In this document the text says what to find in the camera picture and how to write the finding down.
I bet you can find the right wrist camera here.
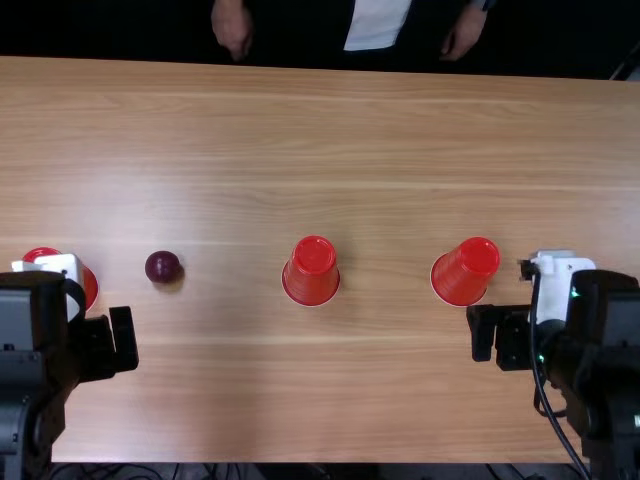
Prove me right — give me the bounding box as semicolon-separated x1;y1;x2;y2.
518;248;597;326

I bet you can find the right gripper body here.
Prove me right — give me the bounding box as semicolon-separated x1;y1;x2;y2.
493;305;545;372

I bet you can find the person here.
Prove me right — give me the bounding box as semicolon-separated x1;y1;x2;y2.
209;0;499;64

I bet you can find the dark red ball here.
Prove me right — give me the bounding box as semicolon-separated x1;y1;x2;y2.
144;250;185;285

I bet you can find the red cup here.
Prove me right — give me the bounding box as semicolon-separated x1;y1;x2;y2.
22;246;100;314
430;236;502;307
281;235;342;308

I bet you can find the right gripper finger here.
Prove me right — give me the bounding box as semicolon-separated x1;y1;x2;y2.
466;303;497;363

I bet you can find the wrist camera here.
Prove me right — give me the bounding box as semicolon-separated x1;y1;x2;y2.
10;253;85;321
518;248;597;326

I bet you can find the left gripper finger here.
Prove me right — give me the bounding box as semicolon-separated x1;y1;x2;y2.
108;305;140;375

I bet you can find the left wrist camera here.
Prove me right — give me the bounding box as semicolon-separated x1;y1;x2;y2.
10;253;85;321

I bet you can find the black cable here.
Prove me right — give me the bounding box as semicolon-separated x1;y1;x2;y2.
528;294;594;480
62;277;88;322

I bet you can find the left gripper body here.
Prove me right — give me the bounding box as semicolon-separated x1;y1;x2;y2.
67;313;114;384

